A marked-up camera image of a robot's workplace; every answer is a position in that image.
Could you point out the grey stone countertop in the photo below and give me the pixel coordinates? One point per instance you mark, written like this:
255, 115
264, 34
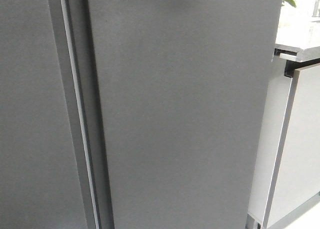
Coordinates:
298, 40

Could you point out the dark grey fridge door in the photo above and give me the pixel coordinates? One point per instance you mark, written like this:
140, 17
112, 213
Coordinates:
175, 90
44, 181

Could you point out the grey cabinet side panel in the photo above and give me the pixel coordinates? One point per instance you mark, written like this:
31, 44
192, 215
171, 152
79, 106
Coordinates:
272, 123

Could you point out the steel kitchen faucet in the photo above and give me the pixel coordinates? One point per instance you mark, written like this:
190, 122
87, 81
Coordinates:
316, 8

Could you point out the grey cabinet door left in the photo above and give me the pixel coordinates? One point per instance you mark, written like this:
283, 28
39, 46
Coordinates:
296, 175

